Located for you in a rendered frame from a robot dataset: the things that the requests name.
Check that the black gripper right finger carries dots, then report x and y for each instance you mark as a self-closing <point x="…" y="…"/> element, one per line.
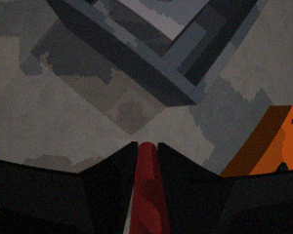
<point x="199" y="202"/>

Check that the dark red peg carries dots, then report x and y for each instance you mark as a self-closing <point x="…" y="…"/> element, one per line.
<point x="149" y="211"/>

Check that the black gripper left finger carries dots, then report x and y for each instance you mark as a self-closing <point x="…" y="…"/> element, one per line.
<point x="96" y="201"/>

